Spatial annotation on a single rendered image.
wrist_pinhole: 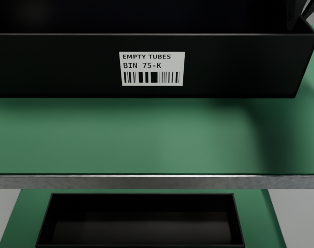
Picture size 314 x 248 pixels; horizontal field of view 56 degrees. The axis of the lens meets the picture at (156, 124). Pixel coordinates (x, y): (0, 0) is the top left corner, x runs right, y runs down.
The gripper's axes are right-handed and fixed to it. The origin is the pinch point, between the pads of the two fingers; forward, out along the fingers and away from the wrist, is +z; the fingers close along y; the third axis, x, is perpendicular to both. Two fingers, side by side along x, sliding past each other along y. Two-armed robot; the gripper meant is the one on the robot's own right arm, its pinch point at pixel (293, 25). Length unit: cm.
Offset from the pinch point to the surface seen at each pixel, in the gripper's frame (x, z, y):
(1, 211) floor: -26, 104, 97
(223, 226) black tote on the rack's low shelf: 0, 68, 2
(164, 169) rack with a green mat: 23.2, 8.3, 21.7
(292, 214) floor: -25, 105, -40
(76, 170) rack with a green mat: 23.5, 8.2, 33.0
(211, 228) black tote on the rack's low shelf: 1, 68, 6
